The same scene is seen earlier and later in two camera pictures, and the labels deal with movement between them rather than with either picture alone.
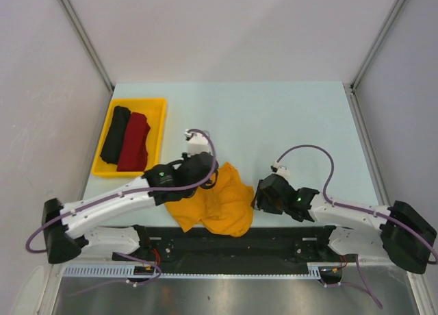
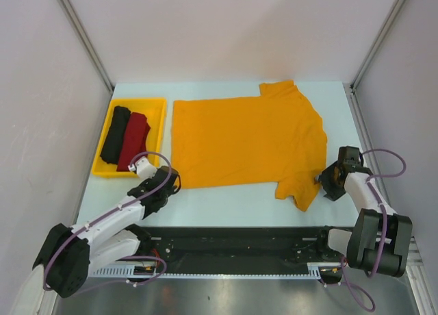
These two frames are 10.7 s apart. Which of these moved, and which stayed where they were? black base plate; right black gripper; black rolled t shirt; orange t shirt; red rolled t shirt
Moved: right black gripper; orange t shirt
Stayed: black base plate; red rolled t shirt; black rolled t shirt
